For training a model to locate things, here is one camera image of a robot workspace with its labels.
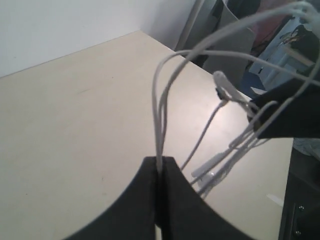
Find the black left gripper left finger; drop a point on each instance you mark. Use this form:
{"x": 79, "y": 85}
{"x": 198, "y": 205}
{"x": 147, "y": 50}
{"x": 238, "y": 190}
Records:
{"x": 132, "y": 215}

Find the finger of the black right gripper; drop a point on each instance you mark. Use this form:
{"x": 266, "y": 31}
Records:
{"x": 300, "y": 119}

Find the black equipment stand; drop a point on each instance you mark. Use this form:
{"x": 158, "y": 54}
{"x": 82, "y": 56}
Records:
{"x": 301, "y": 210}

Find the grey plastic chair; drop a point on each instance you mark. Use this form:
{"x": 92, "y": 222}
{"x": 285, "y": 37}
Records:
{"x": 241, "y": 41}

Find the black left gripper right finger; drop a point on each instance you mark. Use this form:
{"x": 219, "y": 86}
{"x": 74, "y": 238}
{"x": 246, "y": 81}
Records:
{"x": 184, "y": 215}

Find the white wired earphones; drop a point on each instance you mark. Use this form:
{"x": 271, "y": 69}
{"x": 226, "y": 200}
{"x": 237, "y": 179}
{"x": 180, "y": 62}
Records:
{"x": 248, "y": 139}

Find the blue side table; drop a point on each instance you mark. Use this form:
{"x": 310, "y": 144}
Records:
{"x": 251, "y": 85}

